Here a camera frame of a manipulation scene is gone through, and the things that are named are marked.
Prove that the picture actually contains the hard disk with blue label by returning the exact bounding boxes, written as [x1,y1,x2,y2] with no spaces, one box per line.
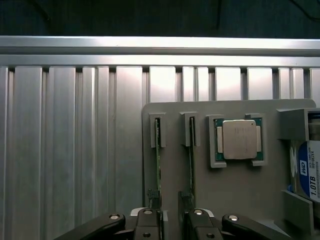
[287,111,320,202]

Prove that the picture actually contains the black cable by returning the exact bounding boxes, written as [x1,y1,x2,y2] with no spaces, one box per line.
[296,0,320,21]
[31,0,51,29]

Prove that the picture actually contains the green RAM stick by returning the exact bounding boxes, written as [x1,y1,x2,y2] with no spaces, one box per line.
[188,116,197,195]
[153,117,162,194]

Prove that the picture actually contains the grey plastic parts rack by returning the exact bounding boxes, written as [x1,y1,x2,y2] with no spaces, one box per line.
[141,99,320,240]

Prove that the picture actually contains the CPU with silver lid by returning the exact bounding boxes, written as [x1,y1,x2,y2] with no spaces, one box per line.
[212,118,263,161]

